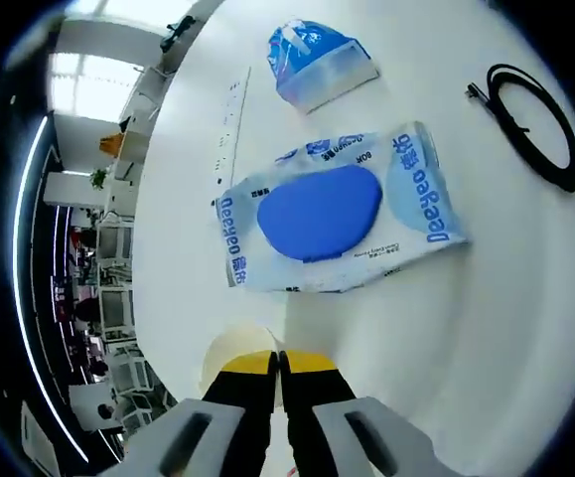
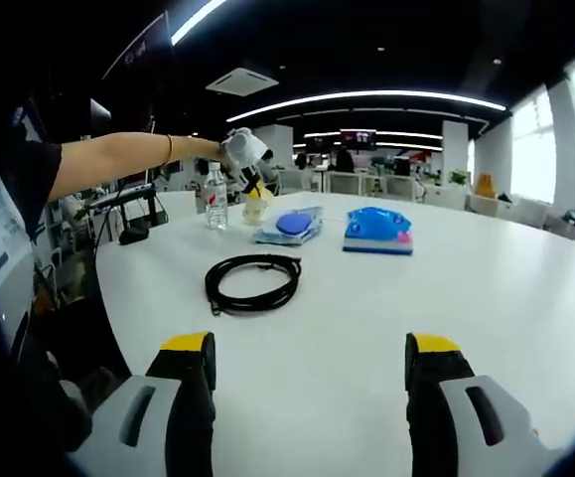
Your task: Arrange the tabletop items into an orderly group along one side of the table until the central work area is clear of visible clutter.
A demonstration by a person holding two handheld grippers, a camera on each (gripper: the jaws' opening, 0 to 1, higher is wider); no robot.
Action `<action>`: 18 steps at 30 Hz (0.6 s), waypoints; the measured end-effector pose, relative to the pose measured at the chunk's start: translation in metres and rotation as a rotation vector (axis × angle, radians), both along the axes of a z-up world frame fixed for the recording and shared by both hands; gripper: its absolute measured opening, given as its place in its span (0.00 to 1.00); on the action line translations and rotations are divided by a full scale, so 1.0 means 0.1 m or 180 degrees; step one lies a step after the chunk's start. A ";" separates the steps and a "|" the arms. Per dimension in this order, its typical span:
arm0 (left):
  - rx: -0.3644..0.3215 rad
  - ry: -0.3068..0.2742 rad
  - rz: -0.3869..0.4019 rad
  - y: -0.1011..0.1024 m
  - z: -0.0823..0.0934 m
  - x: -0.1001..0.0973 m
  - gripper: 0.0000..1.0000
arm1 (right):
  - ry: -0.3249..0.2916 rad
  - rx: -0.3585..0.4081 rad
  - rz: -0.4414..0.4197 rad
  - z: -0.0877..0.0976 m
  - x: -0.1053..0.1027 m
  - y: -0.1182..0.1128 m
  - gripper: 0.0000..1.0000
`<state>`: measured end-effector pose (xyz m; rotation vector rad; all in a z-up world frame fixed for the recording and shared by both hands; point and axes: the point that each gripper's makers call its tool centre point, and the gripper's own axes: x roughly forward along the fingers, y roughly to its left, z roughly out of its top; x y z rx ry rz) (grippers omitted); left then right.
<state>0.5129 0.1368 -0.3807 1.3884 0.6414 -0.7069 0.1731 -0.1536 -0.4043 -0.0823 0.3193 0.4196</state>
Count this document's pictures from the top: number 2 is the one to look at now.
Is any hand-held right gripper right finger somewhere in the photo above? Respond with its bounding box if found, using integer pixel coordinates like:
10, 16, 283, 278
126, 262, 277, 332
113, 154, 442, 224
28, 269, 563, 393
404, 331, 561, 477

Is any clear water bottle red label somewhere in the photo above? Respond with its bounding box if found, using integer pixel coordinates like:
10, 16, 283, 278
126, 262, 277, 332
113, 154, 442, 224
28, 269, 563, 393
203, 161, 229, 231

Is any long curved ceiling light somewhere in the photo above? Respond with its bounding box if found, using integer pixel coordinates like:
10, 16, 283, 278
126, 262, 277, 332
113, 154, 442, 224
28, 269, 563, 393
170, 0, 228, 46

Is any ceiling air conditioner vent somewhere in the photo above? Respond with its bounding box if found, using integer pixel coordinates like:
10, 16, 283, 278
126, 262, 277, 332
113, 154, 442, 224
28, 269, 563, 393
205, 67, 281, 98

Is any blue wipes pack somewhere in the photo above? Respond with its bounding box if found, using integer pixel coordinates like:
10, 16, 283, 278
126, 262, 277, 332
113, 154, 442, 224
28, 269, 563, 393
252, 206, 326, 247

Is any white table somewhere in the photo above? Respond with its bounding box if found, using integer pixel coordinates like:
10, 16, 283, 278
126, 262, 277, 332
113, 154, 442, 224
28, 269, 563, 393
95, 191, 575, 477

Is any hanging wall screen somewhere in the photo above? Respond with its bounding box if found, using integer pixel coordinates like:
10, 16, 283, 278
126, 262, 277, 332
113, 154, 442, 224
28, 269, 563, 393
340, 128, 377, 150

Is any blue tissue pack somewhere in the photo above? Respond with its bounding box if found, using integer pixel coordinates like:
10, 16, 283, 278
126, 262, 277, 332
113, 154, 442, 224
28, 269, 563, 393
342, 206, 415, 257

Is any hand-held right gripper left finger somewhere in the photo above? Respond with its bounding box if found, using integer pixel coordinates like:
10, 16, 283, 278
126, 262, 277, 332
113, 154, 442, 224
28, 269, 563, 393
71, 330, 217, 477

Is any person's black and white top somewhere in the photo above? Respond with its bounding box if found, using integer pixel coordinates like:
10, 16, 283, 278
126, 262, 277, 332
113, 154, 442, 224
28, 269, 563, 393
0, 101, 65, 349

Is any thin curved ceiling light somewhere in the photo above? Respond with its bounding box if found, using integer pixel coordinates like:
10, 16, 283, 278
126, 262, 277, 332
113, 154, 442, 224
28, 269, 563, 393
225, 89, 507, 123

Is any narrow bright window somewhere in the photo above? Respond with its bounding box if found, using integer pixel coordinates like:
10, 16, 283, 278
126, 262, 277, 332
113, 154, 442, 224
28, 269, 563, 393
509, 83, 559, 205

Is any pale paper cup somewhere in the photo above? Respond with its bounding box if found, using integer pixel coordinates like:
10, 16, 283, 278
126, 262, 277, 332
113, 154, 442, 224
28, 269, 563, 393
241, 191, 274, 228

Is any orange bag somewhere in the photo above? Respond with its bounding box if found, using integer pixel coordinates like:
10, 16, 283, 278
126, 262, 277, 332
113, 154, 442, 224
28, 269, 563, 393
473, 172, 497, 199

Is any black cable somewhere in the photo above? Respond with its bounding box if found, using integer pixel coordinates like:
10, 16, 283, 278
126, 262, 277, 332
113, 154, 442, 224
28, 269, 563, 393
205, 253, 302, 318

